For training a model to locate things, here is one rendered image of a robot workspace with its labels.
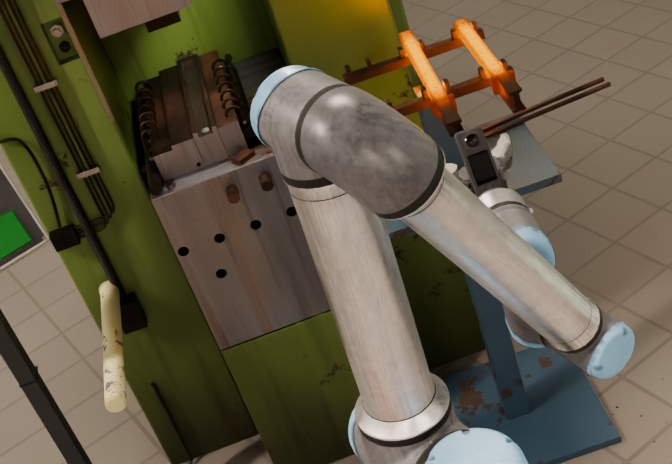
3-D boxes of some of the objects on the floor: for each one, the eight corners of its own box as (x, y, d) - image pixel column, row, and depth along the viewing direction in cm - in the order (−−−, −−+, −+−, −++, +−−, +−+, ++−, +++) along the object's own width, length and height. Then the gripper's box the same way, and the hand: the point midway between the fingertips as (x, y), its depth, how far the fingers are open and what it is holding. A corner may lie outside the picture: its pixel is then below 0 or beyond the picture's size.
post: (137, 548, 278) (-64, 212, 220) (122, 554, 278) (-83, 219, 220) (136, 536, 281) (-62, 203, 224) (121, 542, 281) (-81, 209, 224)
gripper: (447, 252, 181) (421, 193, 198) (559, 215, 181) (524, 159, 198) (435, 211, 177) (410, 154, 194) (550, 173, 176) (515, 119, 193)
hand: (464, 143), depth 194 cm, fingers open, 14 cm apart
